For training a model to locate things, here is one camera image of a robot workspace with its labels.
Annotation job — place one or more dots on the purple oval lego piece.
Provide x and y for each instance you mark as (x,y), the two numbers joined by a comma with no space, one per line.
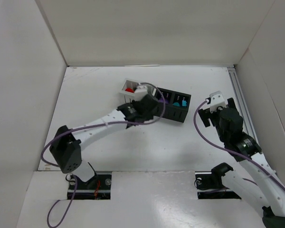
(164,100)

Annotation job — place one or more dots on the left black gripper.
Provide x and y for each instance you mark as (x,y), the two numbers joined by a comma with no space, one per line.
(154,104)

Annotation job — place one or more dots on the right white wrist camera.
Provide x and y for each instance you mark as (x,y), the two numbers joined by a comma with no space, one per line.
(216,101)

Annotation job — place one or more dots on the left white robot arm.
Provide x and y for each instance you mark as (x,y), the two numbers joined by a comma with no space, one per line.
(69,144)

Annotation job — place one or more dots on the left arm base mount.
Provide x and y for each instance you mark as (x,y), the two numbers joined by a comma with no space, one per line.
(99,188)

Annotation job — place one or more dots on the black double container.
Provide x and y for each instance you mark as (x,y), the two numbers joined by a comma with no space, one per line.
(174,113)

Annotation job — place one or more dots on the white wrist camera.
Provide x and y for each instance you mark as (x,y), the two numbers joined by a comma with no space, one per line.
(140,92)
(216,101)

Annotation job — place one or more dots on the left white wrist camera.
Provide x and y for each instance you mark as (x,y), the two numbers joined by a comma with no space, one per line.
(140,92)

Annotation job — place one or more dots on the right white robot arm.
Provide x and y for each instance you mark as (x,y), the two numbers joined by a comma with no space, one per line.
(266,193)

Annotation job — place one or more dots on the white double container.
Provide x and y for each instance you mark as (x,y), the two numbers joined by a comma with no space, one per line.
(134,90)

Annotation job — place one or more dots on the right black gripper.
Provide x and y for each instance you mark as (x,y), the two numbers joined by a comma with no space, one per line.
(204,116)

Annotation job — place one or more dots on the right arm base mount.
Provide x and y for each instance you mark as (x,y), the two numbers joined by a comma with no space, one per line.
(209,184)

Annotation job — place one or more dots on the red oval lego piece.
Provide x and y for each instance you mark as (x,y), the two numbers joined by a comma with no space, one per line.
(130,90)

